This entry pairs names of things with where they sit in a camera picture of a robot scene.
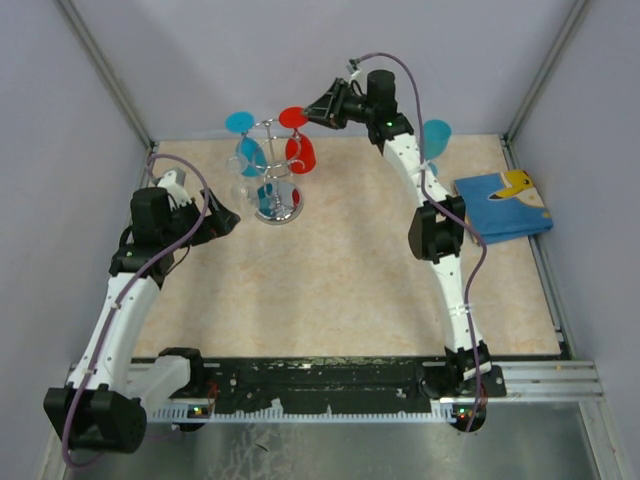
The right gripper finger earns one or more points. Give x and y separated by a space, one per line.
322 119
325 104

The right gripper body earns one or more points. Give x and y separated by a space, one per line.
351 109

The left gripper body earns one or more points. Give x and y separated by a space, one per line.
185 216

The red wine glass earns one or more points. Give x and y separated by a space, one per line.
299 151

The teal wine glass front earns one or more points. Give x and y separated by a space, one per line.
436 134

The blue pikachu cloth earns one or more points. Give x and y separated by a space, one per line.
504 206

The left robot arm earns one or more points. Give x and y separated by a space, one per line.
99 408

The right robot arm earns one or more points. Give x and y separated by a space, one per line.
436 233

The chrome wine glass rack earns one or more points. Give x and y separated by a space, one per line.
280 200

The blue wine glass back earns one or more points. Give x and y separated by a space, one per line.
242 122

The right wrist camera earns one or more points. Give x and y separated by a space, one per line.
354 70

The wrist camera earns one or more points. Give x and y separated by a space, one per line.
354 70
172 179

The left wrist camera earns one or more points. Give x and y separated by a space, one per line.
172 179

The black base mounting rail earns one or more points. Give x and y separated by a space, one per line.
337 385

